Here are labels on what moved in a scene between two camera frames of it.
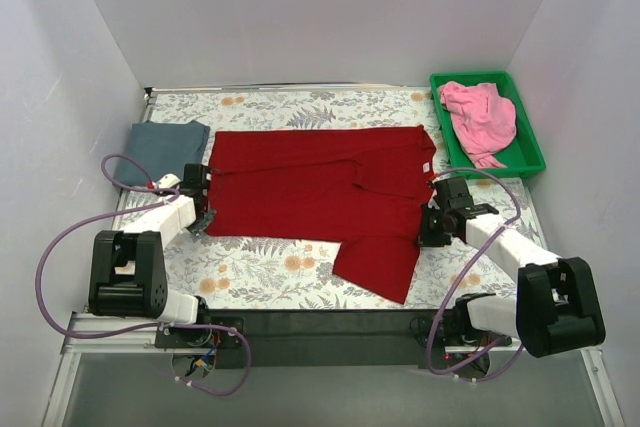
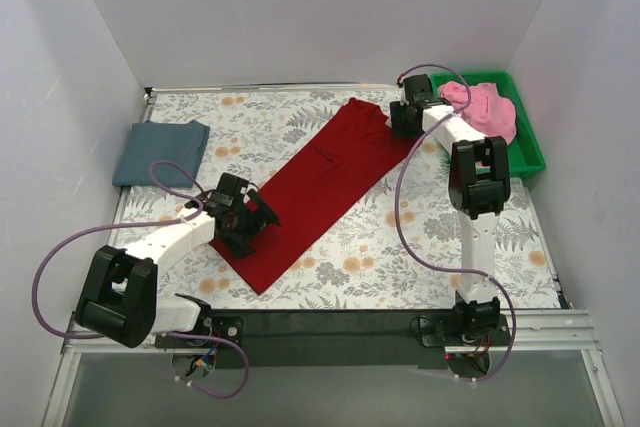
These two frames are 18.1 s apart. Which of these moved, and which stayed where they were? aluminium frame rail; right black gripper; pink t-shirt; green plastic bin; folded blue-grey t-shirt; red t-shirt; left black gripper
Moved: red t-shirt; right black gripper; left black gripper
Stayed: green plastic bin; aluminium frame rail; folded blue-grey t-shirt; pink t-shirt
